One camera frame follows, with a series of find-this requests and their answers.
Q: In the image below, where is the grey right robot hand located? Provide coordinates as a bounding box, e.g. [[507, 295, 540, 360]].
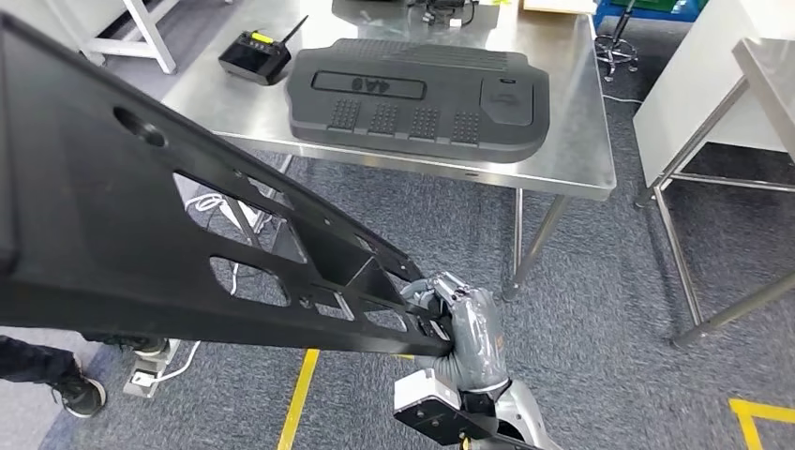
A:
[[400, 271, 512, 393]]

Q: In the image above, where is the black plastic panel part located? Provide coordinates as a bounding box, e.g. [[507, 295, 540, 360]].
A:
[[0, 12, 455, 358]]

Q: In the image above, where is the black moulded car part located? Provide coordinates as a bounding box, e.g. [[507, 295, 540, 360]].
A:
[[286, 37, 551, 165]]

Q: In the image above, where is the stainless steel workbench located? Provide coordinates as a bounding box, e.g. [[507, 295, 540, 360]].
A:
[[161, 0, 617, 304], [634, 37, 795, 349]]

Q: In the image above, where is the white power strip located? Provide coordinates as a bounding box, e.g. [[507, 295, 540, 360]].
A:
[[232, 197, 275, 237]]

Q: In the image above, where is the yellow floor tape square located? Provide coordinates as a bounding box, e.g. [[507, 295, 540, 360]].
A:
[[729, 398, 795, 450]]

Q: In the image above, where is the chrome office chair base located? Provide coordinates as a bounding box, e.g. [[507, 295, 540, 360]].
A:
[[593, 0, 641, 83]]

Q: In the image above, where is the white cabinet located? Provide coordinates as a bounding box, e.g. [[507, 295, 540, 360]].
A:
[[633, 0, 795, 188]]

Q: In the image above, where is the raised metal floor socket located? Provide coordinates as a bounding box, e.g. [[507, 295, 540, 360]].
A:
[[122, 337, 181, 398]]

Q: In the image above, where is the black remote controller with antenna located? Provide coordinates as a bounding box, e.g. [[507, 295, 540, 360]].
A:
[[218, 15, 310, 86]]

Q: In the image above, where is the blue platform cart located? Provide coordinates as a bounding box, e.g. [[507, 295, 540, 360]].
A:
[[592, 0, 710, 29]]

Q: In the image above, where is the green plastic crate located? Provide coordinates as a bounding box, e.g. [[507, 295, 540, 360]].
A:
[[611, 0, 706, 12]]

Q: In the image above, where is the person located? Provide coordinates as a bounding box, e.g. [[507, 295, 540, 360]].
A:
[[0, 332, 169, 420]]

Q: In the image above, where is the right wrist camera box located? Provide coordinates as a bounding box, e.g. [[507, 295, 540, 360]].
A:
[[393, 367, 498, 447]]

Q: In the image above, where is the white metal frame table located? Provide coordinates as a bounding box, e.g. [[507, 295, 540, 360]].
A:
[[0, 0, 181, 76]]

